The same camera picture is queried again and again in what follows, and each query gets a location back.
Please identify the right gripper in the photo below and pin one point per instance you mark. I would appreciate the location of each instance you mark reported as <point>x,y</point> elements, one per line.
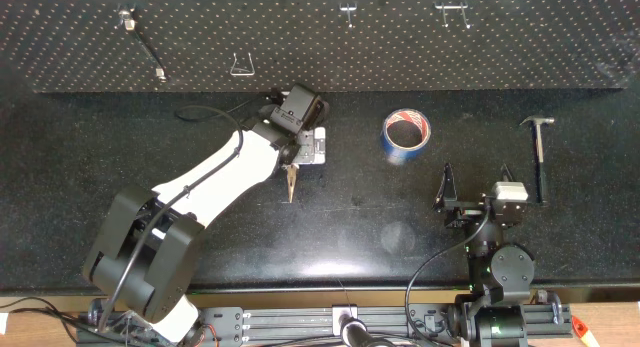
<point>460,207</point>

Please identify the hammer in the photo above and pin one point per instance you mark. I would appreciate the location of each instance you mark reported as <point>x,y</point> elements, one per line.
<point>539,147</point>

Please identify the roll of blue tape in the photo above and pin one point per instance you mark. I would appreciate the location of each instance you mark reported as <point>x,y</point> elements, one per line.
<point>395,148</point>

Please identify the pliers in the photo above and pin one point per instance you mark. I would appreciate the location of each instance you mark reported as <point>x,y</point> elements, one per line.
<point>291,184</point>

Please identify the wrench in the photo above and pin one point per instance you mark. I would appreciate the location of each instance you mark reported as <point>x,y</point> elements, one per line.
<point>146,48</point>

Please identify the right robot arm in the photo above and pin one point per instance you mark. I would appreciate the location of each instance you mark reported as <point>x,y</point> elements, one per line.
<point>502,272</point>

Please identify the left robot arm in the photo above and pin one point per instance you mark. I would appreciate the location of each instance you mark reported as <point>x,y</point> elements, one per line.
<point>240,167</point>

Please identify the black pegboard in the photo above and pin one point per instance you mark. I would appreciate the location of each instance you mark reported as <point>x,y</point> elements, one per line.
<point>400,52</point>

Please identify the metal hook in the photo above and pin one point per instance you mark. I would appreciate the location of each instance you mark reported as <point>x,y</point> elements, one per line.
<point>452,7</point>
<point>242,73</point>
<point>348,8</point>
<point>123,10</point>

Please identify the red and white object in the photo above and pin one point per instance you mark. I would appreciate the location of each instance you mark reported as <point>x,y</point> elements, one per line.
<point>580,328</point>

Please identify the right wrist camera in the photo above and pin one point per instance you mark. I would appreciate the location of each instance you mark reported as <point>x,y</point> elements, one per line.
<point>510,192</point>

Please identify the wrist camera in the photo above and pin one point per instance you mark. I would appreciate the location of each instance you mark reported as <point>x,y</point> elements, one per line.
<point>312,144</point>
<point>510,192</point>

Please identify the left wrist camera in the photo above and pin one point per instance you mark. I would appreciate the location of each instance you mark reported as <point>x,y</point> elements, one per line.
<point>312,144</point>

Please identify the mounting rail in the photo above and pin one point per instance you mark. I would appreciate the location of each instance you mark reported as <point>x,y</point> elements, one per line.
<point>290,324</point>

